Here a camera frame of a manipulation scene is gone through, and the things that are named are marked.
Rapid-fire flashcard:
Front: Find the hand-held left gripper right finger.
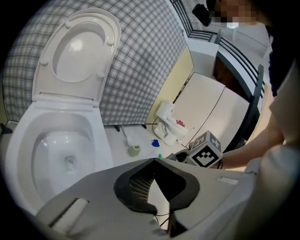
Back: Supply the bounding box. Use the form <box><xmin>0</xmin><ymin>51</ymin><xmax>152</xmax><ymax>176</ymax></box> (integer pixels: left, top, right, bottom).
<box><xmin>153</xmin><ymin>158</ymin><xmax>200</xmax><ymax>210</ymax></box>

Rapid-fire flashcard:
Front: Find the black metal railing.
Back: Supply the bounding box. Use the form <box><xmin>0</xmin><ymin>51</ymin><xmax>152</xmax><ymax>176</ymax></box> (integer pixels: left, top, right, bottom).
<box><xmin>170</xmin><ymin>0</ymin><xmax>266</xmax><ymax>150</ymax></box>

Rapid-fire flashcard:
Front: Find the checkered partition screen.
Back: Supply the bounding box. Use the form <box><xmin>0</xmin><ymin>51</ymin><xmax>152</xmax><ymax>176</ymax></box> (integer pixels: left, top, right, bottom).
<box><xmin>1</xmin><ymin>0</ymin><xmax>191</xmax><ymax>128</ymax></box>

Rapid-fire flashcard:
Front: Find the person's head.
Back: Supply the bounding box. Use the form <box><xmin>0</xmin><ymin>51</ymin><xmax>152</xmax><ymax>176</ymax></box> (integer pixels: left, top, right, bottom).
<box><xmin>206</xmin><ymin>0</ymin><xmax>274</xmax><ymax>29</ymax></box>

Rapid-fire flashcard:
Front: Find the white toilet bowl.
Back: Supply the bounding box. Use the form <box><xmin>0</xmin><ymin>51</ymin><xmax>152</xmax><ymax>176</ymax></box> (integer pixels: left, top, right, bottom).
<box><xmin>4</xmin><ymin>93</ymin><xmax>113</xmax><ymax>216</ymax></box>

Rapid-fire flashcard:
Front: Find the white toilet brush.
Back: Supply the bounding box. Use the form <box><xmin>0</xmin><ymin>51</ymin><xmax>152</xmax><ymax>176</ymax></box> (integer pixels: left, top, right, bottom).
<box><xmin>121</xmin><ymin>126</ymin><xmax>135</xmax><ymax>149</ymax></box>

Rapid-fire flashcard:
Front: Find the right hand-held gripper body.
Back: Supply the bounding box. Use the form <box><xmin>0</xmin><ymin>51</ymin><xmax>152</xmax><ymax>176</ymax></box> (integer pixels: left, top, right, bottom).
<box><xmin>166</xmin><ymin>130</ymin><xmax>223</xmax><ymax>169</ymax></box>

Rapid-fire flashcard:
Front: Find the person's right forearm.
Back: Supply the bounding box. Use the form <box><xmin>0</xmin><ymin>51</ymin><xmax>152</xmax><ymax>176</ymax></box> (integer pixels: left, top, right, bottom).
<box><xmin>219</xmin><ymin>119</ymin><xmax>285</xmax><ymax>170</ymax></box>

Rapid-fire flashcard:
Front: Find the grey-green brush holder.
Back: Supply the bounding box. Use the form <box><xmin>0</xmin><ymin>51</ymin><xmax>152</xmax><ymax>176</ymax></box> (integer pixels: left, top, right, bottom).
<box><xmin>127</xmin><ymin>144</ymin><xmax>142</xmax><ymax>157</ymax></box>

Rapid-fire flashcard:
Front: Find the white cabinet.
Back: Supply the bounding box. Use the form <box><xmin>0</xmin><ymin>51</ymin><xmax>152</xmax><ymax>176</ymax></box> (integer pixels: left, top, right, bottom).
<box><xmin>172</xmin><ymin>71</ymin><xmax>250</xmax><ymax>153</ymax></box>

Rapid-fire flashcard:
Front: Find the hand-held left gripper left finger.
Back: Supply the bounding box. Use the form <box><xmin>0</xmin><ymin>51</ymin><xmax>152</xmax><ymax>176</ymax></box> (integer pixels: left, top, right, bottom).
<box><xmin>113</xmin><ymin>158</ymin><xmax>158</xmax><ymax>216</ymax></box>

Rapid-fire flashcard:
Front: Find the thin black cable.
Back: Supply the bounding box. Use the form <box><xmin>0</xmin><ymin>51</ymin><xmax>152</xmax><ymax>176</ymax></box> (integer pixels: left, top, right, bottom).
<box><xmin>152</xmin><ymin>210</ymin><xmax>172</xmax><ymax>228</ymax></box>

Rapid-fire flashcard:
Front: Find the black head-worn camera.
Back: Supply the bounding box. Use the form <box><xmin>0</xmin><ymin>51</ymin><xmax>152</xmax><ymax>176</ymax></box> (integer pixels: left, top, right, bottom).
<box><xmin>191</xmin><ymin>3</ymin><xmax>213</xmax><ymax>27</ymax></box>

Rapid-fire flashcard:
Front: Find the pale yellow panel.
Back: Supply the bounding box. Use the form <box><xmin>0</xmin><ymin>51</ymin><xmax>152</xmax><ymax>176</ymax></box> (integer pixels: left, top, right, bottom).
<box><xmin>146</xmin><ymin>44</ymin><xmax>194</xmax><ymax>125</ymax></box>

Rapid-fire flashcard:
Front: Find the white square post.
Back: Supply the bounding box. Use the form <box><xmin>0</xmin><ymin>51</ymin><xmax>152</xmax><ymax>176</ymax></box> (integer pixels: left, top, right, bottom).
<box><xmin>187</xmin><ymin>37</ymin><xmax>220</xmax><ymax>79</ymax></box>

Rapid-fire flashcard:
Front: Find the small white toilet model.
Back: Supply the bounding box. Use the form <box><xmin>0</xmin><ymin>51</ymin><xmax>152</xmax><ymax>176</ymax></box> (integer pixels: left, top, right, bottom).
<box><xmin>153</xmin><ymin>100</ymin><xmax>195</xmax><ymax>147</ymax></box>

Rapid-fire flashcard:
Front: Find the white toilet lid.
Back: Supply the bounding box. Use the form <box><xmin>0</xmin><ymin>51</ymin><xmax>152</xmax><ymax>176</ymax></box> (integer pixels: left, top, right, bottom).
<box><xmin>35</xmin><ymin>8</ymin><xmax>121</xmax><ymax>108</ymax></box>

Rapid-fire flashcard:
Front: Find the white toilet seat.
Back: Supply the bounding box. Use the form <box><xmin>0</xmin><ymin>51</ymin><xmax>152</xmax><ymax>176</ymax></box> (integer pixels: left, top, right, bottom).
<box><xmin>32</xmin><ymin>20</ymin><xmax>116</xmax><ymax>105</ymax></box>

